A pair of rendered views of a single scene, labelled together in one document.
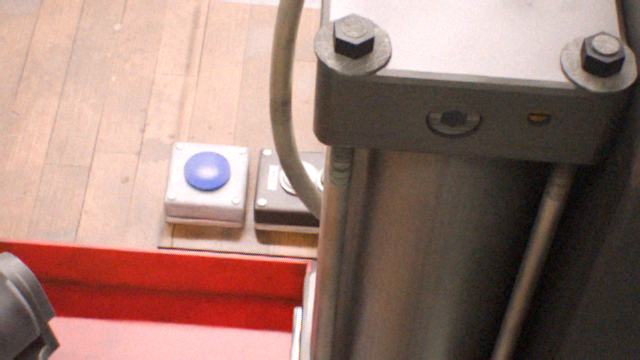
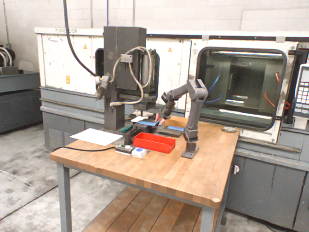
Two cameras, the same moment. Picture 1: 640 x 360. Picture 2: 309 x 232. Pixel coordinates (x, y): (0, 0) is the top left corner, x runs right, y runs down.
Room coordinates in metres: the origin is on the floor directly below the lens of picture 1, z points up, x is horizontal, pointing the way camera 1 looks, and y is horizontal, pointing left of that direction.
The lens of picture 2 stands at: (1.83, 0.68, 1.53)
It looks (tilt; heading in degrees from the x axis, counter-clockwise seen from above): 16 degrees down; 203
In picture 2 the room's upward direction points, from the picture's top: 3 degrees clockwise
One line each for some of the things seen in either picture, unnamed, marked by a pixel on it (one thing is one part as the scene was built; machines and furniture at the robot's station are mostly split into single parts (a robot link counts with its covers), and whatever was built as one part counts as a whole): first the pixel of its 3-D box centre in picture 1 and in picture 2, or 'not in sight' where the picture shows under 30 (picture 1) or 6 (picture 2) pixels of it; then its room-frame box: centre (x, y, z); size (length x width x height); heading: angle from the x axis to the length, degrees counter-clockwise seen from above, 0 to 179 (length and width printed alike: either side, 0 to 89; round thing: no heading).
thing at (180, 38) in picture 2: not in sight; (159, 73); (-0.80, -0.38, 1.24); 2.95 x 0.98 x 0.90; 87
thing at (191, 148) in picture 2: not in sight; (191, 146); (0.43, 0.36, 0.94); 0.20 x 0.07 x 0.08; 0
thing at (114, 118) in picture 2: not in sight; (114, 80); (0.28, -0.31, 1.28); 0.14 x 0.12 x 0.75; 0
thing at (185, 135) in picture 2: not in sight; (190, 136); (0.43, 0.35, 1.00); 0.09 x 0.06 x 0.06; 143
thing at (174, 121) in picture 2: not in sight; (181, 123); (-0.01, 0.16, 0.93); 0.25 x 0.13 x 0.08; 90
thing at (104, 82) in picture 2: not in sight; (103, 85); (0.40, -0.32, 1.25); 0.19 x 0.07 x 0.19; 0
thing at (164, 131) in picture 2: not in sight; (172, 131); (0.15, 0.14, 0.91); 0.17 x 0.16 x 0.02; 0
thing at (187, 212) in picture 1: (208, 193); (139, 154); (0.64, 0.10, 0.90); 0.07 x 0.07 x 0.06; 0
